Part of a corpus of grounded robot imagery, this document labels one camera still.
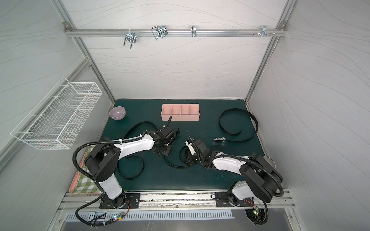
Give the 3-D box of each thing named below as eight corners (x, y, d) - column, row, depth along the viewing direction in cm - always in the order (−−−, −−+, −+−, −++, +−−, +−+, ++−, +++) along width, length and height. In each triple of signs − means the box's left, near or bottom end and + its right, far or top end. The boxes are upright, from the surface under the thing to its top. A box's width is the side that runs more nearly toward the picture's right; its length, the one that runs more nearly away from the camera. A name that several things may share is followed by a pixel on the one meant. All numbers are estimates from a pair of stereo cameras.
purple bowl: (111, 121, 109) (107, 116, 103) (115, 111, 115) (112, 106, 110) (125, 121, 109) (122, 116, 104) (128, 111, 115) (126, 106, 110)
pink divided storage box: (161, 122, 110) (160, 116, 105) (163, 108, 120) (162, 102, 115) (199, 122, 110) (200, 117, 105) (198, 108, 120) (199, 102, 115)
